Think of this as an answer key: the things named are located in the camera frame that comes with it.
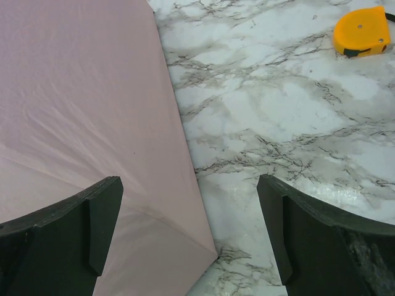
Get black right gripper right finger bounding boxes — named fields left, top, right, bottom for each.
left=257, top=175, right=394, bottom=296

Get yellow tape measure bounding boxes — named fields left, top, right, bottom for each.
left=333, top=6, right=394, bottom=58

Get pink folding umbrella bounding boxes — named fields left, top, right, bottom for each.
left=1, top=1, right=217, bottom=295

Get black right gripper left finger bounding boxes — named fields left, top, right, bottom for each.
left=1, top=176, right=123, bottom=296

